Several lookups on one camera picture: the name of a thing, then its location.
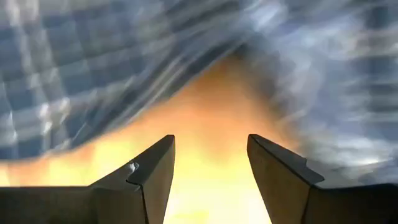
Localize blue plaid pants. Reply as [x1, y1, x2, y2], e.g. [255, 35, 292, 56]
[0, 0, 398, 187]

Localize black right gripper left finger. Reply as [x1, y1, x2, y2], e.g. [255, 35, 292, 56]
[0, 134, 176, 224]

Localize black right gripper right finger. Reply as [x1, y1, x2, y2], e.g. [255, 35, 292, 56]
[248, 133, 398, 224]

